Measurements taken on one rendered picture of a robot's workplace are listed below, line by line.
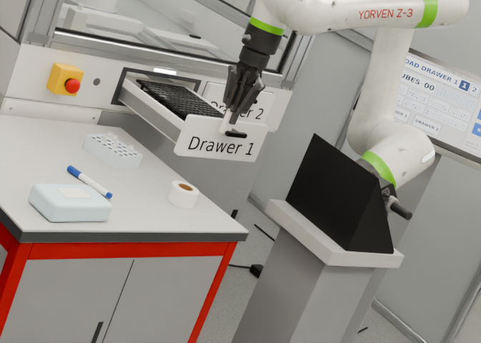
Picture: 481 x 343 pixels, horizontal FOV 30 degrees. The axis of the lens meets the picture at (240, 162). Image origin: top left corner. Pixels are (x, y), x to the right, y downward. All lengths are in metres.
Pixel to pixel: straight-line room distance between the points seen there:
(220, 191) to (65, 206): 1.20
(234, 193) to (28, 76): 0.94
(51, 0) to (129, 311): 0.79
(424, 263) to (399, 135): 1.60
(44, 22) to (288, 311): 0.98
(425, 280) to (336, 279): 1.61
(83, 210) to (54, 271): 0.14
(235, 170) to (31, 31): 0.94
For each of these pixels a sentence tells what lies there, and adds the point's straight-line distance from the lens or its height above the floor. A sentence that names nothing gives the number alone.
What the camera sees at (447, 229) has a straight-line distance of 3.91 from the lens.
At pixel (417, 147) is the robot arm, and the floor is 1.04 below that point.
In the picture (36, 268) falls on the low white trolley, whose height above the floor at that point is 0.67.
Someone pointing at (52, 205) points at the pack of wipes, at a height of 0.80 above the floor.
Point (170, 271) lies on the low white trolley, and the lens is 2.07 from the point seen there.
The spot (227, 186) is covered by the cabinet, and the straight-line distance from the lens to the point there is 2.96.
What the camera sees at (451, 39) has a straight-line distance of 4.03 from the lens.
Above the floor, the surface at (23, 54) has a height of 0.92.
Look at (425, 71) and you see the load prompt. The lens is 3.11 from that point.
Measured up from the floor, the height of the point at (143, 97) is 0.88.
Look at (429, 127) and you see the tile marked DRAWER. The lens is 3.01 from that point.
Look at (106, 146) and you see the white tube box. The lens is 2.24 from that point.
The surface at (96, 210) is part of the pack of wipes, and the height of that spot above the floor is 0.79.
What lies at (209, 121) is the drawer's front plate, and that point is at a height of 0.92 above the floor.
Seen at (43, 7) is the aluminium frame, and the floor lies 1.04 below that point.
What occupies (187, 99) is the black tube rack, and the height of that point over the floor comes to 0.90.
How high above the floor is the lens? 1.50
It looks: 16 degrees down
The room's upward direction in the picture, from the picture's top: 22 degrees clockwise
